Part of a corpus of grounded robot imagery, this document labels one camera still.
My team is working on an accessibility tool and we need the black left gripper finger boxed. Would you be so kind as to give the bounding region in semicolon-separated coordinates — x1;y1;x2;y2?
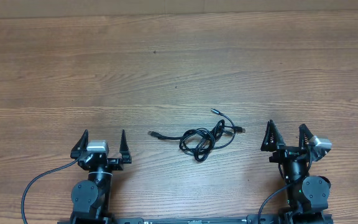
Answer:
70;129;89;159
119;129;132;164

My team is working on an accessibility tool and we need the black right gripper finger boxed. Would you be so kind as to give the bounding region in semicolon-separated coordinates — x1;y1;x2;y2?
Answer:
260;119;285;152
298;124;314;149

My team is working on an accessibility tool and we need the thin black usb cable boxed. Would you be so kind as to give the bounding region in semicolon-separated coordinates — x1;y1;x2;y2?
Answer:
210;108;247;150

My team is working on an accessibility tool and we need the thick black usb cable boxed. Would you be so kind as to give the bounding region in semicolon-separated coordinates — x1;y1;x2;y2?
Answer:
147;119;226;162

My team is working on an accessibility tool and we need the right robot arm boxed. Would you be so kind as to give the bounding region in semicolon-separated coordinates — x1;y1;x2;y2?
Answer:
257;120;333;224

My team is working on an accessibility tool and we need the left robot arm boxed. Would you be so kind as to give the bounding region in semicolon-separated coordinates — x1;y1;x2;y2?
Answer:
69;130;132;224

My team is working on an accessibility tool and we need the black left camera cable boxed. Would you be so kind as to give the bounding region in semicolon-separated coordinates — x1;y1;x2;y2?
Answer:
21;157;82;224

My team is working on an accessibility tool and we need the black camera cable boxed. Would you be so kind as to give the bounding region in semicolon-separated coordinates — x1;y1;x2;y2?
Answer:
257;149;313;224
21;157;82;224

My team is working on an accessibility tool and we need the black right camera cable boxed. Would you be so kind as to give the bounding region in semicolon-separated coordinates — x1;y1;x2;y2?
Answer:
257;149;313;224

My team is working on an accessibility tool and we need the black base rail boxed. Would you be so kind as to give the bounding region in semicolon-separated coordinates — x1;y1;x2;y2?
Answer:
57;214;334;224

